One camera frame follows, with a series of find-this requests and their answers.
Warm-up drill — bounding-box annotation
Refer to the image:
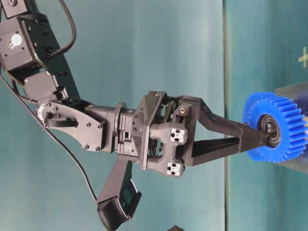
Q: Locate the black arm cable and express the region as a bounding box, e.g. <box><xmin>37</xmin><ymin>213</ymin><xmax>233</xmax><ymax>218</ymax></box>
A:
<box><xmin>47</xmin><ymin>0</ymin><xmax>77</xmax><ymax>58</ymax></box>

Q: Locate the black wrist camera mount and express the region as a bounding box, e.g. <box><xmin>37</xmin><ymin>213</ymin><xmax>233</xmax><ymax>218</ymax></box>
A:
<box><xmin>97</xmin><ymin>157</ymin><xmax>141</xmax><ymax>231</ymax></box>

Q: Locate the large blue plastic gear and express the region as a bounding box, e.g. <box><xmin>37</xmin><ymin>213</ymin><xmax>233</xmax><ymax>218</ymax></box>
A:
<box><xmin>243</xmin><ymin>92</ymin><xmax>296</xmax><ymax>163</ymax></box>

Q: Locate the thin black camera cable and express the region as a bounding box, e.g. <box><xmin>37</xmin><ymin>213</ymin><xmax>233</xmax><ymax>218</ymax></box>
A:
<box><xmin>0</xmin><ymin>74</ymin><xmax>98</xmax><ymax>202</ymax></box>

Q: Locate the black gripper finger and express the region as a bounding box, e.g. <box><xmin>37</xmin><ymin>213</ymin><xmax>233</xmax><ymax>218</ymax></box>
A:
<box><xmin>179</xmin><ymin>96</ymin><xmax>268</xmax><ymax>147</ymax></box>
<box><xmin>178</xmin><ymin>136</ymin><xmax>265</xmax><ymax>166</ymax></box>

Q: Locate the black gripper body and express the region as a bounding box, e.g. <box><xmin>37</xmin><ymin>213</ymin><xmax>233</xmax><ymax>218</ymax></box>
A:
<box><xmin>131</xmin><ymin>91</ymin><xmax>189</xmax><ymax>177</ymax></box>

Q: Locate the clear acrylic base block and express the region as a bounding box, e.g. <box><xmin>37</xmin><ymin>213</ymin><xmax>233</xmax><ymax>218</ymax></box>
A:
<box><xmin>274</xmin><ymin>82</ymin><xmax>308</xmax><ymax>174</ymax></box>

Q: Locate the small blue plastic gear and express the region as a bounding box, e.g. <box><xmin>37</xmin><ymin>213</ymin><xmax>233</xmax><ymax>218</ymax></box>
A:
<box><xmin>281</xmin><ymin>92</ymin><xmax>308</xmax><ymax>162</ymax></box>

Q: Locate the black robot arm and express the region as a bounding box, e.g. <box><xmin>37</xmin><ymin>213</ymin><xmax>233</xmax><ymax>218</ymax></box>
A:
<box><xmin>0</xmin><ymin>0</ymin><xmax>268</xmax><ymax>177</ymax></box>

